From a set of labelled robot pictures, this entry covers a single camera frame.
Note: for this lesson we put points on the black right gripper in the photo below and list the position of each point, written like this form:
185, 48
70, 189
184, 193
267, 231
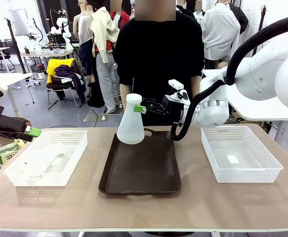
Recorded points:
173, 108

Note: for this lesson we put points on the translucent white conical flask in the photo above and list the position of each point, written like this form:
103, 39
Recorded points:
131, 123

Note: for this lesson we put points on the person's right forearm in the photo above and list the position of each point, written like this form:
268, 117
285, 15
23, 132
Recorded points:
126, 95

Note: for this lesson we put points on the person's left forearm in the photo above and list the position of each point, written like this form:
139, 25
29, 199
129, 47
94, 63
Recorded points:
196, 86

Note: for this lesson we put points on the cardboard box with green print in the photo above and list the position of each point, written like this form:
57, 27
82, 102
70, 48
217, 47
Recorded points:
8, 153

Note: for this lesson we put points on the person in black shirt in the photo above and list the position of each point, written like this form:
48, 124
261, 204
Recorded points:
158, 61

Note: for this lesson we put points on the clear labelled bottle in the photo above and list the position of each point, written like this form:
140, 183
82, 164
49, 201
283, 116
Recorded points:
58, 160

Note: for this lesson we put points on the white perforated plastic basket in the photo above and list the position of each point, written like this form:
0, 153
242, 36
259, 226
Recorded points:
47, 179
242, 175

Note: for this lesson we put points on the dark brown plastic tray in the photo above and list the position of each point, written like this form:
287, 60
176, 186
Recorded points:
140, 165

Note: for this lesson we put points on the black metal chair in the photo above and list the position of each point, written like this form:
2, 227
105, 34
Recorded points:
59, 86

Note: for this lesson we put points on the yellow cloth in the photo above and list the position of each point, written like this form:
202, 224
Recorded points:
52, 66

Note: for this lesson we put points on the mannequin with cream jacket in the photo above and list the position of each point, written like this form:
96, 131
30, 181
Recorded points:
104, 49

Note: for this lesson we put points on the purple clothes pile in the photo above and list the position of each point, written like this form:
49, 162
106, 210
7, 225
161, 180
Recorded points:
68, 74

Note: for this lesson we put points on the black office chair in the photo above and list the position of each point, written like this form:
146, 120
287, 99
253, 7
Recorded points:
1, 54

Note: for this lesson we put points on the wooden background table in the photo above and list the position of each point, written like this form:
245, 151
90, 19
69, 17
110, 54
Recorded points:
42, 53

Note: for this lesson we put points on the black tripod stand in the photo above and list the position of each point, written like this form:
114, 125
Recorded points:
261, 19
15, 47

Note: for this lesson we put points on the mannequin with red top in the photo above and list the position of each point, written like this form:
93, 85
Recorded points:
122, 22

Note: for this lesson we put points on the white paper label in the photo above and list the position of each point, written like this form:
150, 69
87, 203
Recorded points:
232, 159

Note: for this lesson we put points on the mannequin with beige top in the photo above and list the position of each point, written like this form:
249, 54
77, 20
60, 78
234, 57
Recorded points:
84, 37

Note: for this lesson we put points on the mannequin with white shirt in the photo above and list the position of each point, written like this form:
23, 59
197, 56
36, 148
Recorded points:
219, 32

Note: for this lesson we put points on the white reflector panel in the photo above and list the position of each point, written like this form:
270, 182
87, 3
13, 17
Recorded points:
19, 22

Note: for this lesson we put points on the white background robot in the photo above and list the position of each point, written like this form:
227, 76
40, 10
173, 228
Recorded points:
61, 27

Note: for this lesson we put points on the black hanging jacket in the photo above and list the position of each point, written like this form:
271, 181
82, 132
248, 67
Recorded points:
240, 19

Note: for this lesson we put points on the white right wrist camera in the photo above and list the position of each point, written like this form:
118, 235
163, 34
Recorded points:
176, 84

